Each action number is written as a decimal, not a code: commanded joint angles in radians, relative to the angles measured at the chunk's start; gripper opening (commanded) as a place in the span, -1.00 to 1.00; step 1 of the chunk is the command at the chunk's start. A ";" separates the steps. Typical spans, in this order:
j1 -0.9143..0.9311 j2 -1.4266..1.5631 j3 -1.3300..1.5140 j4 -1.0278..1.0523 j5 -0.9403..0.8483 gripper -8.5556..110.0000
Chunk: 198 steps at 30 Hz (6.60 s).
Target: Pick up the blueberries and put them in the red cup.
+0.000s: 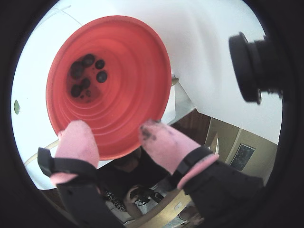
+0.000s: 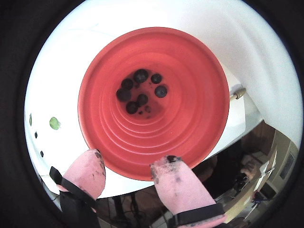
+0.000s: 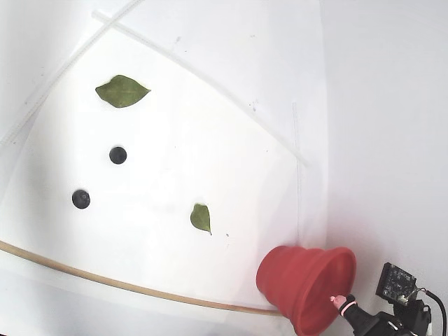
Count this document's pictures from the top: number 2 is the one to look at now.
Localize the medium green leaf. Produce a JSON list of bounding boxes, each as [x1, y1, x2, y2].
[[49, 116, 61, 131]]

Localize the red collapsible silicone cup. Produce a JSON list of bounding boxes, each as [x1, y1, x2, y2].
[[77, 27, 230, 181]]

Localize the pink-covered gripper finger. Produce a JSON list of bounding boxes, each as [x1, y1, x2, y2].
[[149, 154, 228, 228], [49, 148, 107, 228]]

